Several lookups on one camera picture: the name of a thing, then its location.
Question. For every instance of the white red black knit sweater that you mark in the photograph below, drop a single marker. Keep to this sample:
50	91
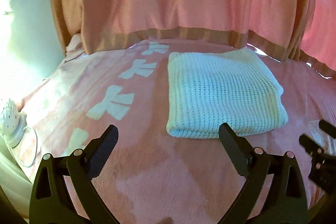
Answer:
209	89

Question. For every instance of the pink bed blanket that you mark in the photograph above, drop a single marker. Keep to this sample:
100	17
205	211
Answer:
151	176

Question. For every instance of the orange pink curtain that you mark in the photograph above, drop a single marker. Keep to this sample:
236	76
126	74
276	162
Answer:
300	30

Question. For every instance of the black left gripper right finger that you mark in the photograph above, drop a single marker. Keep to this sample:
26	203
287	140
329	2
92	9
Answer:
286	200

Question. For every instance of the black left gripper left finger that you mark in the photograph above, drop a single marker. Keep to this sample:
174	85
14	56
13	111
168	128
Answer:
50	200

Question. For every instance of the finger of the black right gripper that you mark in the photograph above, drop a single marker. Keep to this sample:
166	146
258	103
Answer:
310	146
328	128

